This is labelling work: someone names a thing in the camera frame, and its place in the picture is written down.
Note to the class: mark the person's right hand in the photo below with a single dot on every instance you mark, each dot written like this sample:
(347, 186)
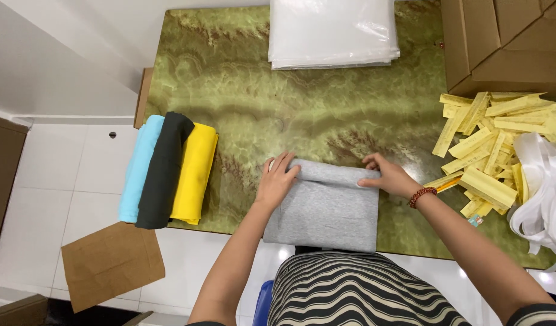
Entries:
(393, 179)

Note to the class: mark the blue plastic stool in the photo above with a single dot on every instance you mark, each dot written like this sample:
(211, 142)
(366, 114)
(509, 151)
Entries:
(263, 303)

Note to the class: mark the flat brown cardboard sheet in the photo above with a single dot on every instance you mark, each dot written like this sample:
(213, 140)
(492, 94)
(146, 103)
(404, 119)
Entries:
(112, 265)

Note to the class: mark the narrow cardboard piece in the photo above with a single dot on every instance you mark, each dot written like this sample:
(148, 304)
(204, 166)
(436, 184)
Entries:
(143, 97)

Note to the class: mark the grey garment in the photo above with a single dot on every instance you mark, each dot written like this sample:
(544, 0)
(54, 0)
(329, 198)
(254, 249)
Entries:
(323, 213)

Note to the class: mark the yellow folded garment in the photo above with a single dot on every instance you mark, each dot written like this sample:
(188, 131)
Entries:
(194, 181)

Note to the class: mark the light blue folded garment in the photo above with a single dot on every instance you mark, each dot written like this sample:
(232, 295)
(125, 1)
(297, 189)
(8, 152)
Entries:
(140, 172)

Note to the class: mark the person's left hand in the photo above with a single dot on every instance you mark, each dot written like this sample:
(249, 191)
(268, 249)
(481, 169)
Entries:
(273, 185)

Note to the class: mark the bundle of white ribbons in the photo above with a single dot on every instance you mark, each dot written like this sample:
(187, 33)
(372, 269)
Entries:
(543, 199)

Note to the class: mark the person's striped clothing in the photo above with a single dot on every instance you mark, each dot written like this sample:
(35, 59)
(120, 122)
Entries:
(350, 289)

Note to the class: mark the large cardboard box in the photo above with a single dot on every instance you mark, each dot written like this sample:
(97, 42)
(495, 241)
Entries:
(504, 40)

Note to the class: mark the black folded garment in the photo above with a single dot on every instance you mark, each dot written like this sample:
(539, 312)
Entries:
(162, 176)

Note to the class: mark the stack of clear plastic bags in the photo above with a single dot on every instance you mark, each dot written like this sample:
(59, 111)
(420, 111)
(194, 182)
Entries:
(332, 31)

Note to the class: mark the orange pencil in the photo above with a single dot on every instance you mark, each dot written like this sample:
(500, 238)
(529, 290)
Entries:
(449, 184)

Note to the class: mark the pile of yellow paper labels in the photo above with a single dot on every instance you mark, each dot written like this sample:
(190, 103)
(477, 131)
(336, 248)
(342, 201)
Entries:
(486, 149)

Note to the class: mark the small colourful tag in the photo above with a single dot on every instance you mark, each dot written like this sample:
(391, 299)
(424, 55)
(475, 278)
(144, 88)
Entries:
(476, 220)

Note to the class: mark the small cardboard box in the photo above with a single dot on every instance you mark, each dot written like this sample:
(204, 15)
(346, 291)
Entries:
(15, 311)

